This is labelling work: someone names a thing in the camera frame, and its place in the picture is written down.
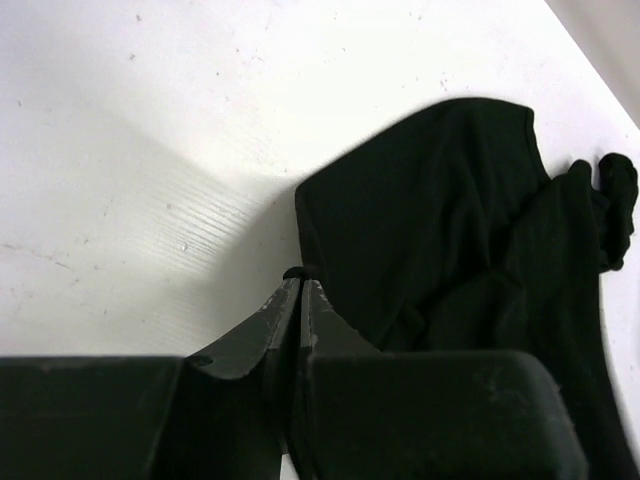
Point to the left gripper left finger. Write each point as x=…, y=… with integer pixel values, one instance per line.
x=253, y=364

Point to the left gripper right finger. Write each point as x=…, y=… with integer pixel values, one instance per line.
x=339, y=401

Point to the black tank top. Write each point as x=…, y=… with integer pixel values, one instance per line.
x=445, y=232

